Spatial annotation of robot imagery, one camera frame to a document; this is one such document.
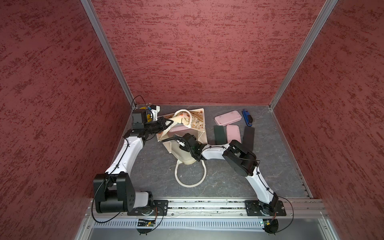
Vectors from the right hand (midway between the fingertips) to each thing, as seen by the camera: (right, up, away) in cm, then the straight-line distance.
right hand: (186, 138), depth 100 cm
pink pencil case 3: (+33, +3, +3) cm, 34 cm away
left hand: (-6, +10, -20) cm, 23 cm away
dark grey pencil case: (+43, -1, 0) cm, 43 cm away
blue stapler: (+47, +14, +10) cm, 50 cm away
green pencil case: (+24, +2, 0) cm, 24 cm away
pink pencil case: (-5, +8, -4) cm, 10 cm away
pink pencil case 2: (+31, +14, +10) cm, 36 cm away
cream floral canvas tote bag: (+1, +11, -22) cm, 25 cm away
